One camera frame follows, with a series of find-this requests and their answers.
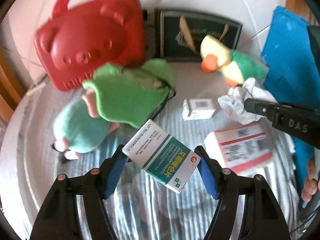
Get white eye drop vials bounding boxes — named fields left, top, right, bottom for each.
left=217, top=77, right=277, bottom=125

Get teal white tablets box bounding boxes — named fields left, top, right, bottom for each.
left=122, top=120, right=201, bottom=193

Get person right hand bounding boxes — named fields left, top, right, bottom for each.
left=301, top=157, right=319, bottom=202

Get white red label parcel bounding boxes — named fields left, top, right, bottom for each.
left=204, top=122, right=273, bottom=174

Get striped grey cloth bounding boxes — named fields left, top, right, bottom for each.
left=22, top=80, right=301, bottom=240

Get yellow green duck plush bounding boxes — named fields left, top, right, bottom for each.
left=200, top=35, right=267, bottom=87

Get teal pig plush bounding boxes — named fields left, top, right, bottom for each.
left=52, top=89, right=120, bottom=163

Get blue plastic storage crate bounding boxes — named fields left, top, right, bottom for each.
left=260, top=5, right=320, bottom=188

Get small white teal box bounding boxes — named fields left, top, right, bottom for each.
left=182, top=99, right=216, bottom=121

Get green frog plush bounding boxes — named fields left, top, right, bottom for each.
left=82, top=59, right=175, bottom=128

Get dark green framed box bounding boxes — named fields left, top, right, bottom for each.
left=143, top=8, right=242, bottom=61

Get red bear-face plastic case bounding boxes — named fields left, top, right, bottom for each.
left=34, top=0, right=146, bottom=91

